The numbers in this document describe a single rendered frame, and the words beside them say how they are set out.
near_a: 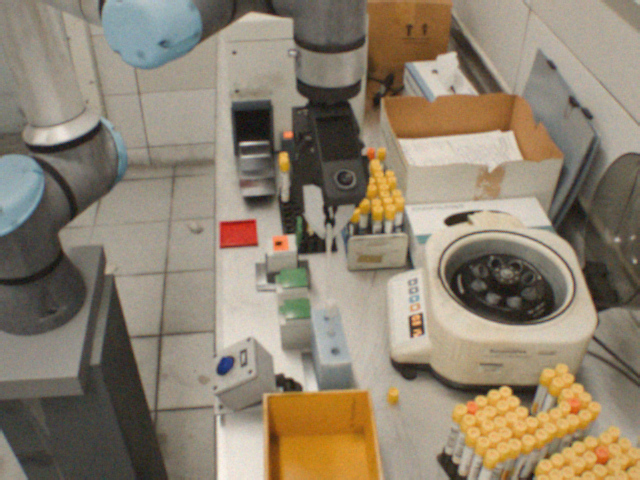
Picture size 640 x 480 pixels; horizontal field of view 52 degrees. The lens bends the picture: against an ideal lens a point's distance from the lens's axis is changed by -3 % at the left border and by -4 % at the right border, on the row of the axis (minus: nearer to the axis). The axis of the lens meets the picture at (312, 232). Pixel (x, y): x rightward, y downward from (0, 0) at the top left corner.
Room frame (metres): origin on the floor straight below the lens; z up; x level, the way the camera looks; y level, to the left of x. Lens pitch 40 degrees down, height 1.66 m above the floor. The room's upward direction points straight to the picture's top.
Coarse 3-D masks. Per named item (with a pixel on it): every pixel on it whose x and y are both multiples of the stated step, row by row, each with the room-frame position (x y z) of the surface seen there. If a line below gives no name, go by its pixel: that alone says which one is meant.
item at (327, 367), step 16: (320, 320) 0.64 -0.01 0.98; (336, 320) 0.64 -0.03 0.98; (320, 336) 0.61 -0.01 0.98; (336, 336) 0.61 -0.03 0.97; (304, 352) 0.66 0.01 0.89; (320, 352) 0.58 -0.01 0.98; (336, 352) 0.58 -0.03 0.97; (304, 368) 0.63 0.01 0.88; (320, 368) 0.57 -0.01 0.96; (336, 368) 0.56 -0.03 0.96; (320, 384) 0.56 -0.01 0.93; (336, 384) 0.56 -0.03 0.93; (352, 384) 0.60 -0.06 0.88
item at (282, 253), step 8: (272, 240) 0.83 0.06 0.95; (280, 240) 0.83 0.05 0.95; (288, 240) 0.83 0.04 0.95; (272, 248) 0.82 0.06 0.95; (280, 248) 0.81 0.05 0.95; (288, 248) 0.81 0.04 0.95; (296, 248) 0.81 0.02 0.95; (272, 256) 0.80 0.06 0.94; (280, 256) 0.81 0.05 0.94; (288, 256) 0.81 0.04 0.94; (296, 256) 0.81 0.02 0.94; (272, 264) 0.80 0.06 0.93; (280, 264) 0.81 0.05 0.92; (288, 264) 0.81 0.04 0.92; (296, 264) 0.81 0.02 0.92
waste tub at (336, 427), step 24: (264, 408) 0.49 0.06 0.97; (288, 408) 0.51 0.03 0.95; (312, 408) 0.51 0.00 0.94; (336, 408) 0.52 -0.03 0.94; (360, 408) 0.52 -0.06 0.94; (264, 432) 0.46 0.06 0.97; (288, 432) 0.51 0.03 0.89; (312, 432) 0.51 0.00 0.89; (336, 432) 0.52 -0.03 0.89; (360, 432) 0.52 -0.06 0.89; (264, 456) 0.42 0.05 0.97; (288, 456) 0.48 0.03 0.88; (312, 456) 0.48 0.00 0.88; (336, 456) 0.48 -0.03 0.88; (360, 456) 0.48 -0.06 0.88
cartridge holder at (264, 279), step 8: (256, 264) 0.84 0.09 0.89; (264, 264) 0.84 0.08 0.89; (304, 264) 0.84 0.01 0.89; (256, 272) 0.82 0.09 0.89; (264, 272) 0.83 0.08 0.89; (272, 272) 0.80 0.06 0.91; (256, 280) 0.81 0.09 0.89; (264, 280) 0.81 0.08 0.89; (272, 280) 0.80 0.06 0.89; (256, 288) 0.80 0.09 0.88; (264, 288) 0.80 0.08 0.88; (272, 288) 0.80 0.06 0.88
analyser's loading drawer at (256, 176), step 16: (240, 144) 1.13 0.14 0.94; (256, 144) 1.13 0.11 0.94; (240, 160) 1.12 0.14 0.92; (256, 160) 1.09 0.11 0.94; (272, 160) 1.12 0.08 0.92; (240, 176) 1.06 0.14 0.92; (256, 176) 1.04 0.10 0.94; (272, 176) 1.04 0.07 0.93; (240, 192) 1.03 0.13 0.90; (256, 192) 1.03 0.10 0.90; (272, 192) 1.04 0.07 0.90
